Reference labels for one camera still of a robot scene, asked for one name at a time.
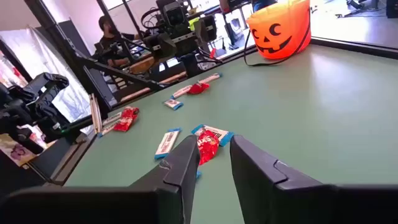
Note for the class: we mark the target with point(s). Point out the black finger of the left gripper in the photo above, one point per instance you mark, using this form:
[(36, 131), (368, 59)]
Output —
[(160, 45), (206, 29)]

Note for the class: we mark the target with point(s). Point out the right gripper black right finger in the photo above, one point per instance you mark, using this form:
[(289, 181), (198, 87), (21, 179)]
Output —
[(280, 199)]

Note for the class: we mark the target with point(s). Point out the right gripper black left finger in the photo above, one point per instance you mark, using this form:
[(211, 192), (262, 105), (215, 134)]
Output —
[(149, 199)]

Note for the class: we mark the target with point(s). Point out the red Skittles candy pack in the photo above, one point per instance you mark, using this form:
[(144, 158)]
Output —
[(207, 146), (126, 119), (197, 88)]

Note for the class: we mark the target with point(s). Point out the white blue-ended candy bar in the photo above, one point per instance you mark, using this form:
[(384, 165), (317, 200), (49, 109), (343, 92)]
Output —
[(111, 119), (198, 175), (168, 143), (221, 134), (107, 129), (182, 91), (210, 77)]

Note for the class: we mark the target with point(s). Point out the small white blue candy bar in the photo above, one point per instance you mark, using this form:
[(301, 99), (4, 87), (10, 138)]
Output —
[(173, 104)]

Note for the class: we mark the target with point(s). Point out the person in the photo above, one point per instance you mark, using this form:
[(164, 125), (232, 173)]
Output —
[(109, 40)]

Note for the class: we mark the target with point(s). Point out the green table mat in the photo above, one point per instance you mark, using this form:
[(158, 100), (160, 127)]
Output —
[(311, 124)]

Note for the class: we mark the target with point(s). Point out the orange pumpkin face bucket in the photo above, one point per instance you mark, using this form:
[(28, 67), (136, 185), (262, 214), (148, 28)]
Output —
[(292, 25)]

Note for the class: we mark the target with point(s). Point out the pale wooden strip bundle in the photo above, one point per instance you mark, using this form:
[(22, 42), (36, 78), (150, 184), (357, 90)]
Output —
[(95, 112)]

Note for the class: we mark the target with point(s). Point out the white plastic curtain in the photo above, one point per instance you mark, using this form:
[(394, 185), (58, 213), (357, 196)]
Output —
[(40, 53)]

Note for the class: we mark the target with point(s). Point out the black covered equipment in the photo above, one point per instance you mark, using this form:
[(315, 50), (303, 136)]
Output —
[(40, 93)]

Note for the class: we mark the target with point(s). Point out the floral patterned cloth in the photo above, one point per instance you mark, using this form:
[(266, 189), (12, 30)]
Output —
[(15, 152)]

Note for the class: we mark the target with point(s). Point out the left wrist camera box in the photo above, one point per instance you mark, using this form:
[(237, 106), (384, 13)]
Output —
[(172, 14)]

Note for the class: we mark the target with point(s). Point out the black metal rig frame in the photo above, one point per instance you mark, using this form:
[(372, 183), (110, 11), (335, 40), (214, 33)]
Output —
[(99, 90)]

